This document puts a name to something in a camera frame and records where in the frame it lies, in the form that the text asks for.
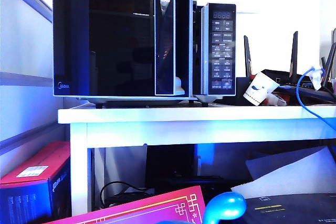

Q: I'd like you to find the glossy blue rounded object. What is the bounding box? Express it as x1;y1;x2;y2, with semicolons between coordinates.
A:
203;191;248;224

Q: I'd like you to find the magenta box gold pattern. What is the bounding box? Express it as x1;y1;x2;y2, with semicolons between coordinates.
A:
41;185;207;224

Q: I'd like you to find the white paper cup blue print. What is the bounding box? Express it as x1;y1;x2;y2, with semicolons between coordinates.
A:
243;71;280;106

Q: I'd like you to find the red and black cardboard box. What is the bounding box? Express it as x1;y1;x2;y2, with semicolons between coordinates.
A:
0;141;71;224

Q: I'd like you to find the grey paper sheet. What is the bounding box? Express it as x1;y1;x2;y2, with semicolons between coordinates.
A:
245;146;328;182

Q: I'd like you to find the black box yellow print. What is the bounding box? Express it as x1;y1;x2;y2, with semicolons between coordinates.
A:
236;194;336;224

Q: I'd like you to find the white tag on cable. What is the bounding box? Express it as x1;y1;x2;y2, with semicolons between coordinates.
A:
309;65;326;91

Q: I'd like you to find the white paper sheet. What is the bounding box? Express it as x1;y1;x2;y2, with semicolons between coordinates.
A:
230;146;336;200

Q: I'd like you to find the blue network cable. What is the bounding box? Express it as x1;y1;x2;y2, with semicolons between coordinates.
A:
296;66;336;130

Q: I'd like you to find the grey partition frame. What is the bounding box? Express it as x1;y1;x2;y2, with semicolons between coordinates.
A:
0;0;65;156

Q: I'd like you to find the small red white package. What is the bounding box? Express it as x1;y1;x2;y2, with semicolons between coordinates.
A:
262;90;291;106

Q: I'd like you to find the black glass microwave door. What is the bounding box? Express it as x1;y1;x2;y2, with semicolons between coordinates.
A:
52;0;194;98

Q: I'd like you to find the black router with antennas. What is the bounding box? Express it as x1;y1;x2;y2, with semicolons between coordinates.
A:
236;30;336;104

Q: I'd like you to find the black computer case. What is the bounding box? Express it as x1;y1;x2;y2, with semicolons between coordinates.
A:
145;144;234;204

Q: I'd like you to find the white table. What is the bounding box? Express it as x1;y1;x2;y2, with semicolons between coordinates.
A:
57;103;336;216

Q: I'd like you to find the thin black power cable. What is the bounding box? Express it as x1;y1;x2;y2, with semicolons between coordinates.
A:
100;180;150;209

